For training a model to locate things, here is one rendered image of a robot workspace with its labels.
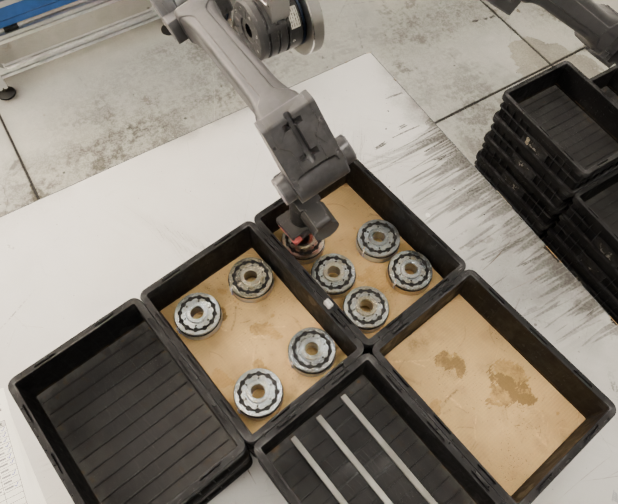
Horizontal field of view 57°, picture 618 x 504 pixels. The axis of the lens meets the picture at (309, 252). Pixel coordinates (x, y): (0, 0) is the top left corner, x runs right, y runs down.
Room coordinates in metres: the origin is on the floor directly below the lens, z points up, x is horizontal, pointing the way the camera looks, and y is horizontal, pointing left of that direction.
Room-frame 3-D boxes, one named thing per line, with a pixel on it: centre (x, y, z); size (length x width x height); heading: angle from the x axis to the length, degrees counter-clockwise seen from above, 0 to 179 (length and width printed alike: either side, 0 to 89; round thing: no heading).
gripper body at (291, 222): (0.66, 0.02, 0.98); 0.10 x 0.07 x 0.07; 129
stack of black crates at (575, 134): (1.31, -0.87, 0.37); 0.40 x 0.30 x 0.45; 33
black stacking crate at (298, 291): (0.42, 0.12, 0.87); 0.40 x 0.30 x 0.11; 41
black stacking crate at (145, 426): (0.23, 0.35, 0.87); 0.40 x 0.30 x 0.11; 41
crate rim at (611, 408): (0.32, -0.37, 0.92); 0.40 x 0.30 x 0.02; 41
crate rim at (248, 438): (0.42, 0.12, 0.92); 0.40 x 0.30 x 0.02; 41
